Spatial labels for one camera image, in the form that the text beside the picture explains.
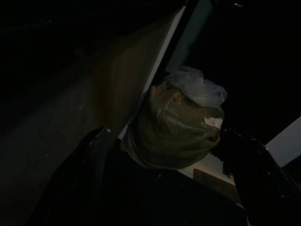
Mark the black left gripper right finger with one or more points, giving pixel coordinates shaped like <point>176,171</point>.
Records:
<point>258,179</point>

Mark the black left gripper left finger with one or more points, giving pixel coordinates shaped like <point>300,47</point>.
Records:
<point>77,179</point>

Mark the white board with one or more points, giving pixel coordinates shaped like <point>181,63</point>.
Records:
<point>190,35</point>
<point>284,143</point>

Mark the clear bubble wrap sheet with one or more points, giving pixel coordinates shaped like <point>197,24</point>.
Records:
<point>200,89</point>

